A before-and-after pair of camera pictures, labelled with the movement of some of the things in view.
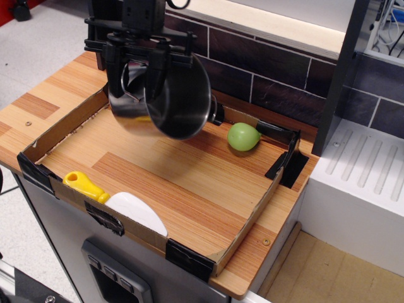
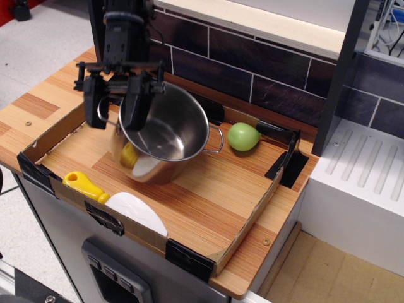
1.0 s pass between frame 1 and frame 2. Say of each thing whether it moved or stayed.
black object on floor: stayed
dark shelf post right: stayed
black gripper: moved
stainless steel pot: moved
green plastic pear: stayed
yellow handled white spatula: stayed
